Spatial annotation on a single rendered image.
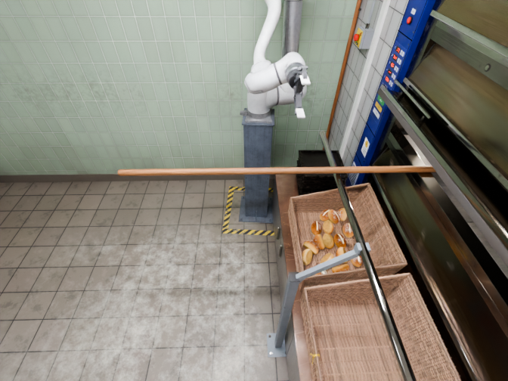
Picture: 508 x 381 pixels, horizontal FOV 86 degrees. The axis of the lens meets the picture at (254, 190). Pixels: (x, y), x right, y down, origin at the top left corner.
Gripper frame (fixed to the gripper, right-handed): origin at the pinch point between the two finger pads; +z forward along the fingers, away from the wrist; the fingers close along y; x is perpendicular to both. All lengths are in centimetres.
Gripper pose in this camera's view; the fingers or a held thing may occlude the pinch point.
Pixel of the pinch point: (303, 100)
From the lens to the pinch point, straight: 110.6
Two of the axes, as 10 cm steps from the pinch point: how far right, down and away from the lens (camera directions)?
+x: -10.0, 0.0, -0.1
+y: 0.0, 7.0, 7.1
